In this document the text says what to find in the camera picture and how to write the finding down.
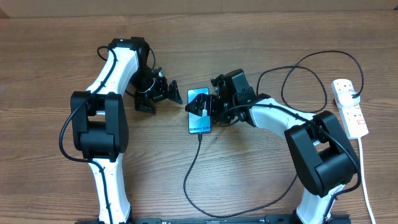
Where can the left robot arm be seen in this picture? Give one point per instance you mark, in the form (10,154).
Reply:
(99,123)

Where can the white power strip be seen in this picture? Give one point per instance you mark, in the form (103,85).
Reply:
(352,117)

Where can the white USB charger plug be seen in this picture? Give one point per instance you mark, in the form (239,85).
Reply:
(345,99)

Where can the blue Galaxy smartphone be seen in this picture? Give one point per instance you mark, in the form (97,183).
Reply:
(198,124)

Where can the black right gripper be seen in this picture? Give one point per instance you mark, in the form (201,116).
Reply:
(212,101)

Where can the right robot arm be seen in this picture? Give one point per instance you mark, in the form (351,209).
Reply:
(323,157)

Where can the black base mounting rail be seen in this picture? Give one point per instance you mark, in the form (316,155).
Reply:
(211,221)

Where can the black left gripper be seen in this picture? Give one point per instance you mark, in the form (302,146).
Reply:
(161,92)

